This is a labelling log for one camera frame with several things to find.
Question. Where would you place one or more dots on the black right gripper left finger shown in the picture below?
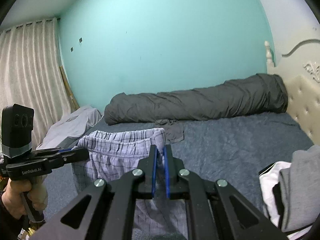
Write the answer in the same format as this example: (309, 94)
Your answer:
(104, 210)

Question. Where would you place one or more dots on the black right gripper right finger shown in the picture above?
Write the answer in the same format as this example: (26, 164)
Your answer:
(214, 209)

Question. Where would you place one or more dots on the light plaid pyjama shorts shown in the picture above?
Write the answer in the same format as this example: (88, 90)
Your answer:
(113, 154)

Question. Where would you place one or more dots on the person's left hand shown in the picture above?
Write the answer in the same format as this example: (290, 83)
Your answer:
(37, 193)

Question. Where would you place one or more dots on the light grey sheet at bedside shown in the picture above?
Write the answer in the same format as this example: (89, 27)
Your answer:
(70, 128)

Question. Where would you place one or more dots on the white folded garment in stack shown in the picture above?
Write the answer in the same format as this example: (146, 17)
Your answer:
(290, 194)

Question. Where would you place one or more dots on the blue-grey patterned bed sheet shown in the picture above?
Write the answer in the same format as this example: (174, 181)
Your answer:
(232, 148)

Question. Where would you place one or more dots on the black folded garment in stack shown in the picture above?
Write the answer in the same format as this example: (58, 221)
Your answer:
(269, 180)

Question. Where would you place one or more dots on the beige striped curtain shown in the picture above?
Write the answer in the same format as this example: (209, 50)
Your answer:
(30, 74)

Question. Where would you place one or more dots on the small grey crumpled garment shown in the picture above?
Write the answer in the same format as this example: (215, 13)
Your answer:
(174, 130)

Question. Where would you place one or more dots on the grey folded garment on stack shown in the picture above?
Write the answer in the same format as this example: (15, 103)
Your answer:
(299, 185)

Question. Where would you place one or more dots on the dark grey rolled duvet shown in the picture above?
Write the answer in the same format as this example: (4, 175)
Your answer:
(256, 94)

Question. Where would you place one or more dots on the cream tufted headboard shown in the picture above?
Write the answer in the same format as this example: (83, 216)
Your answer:
(299, 70)

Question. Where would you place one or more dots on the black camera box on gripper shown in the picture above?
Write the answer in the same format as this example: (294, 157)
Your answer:
(17, 126)

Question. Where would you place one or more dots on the wooden stick by wall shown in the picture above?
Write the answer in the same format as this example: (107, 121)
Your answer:
(71, 97)

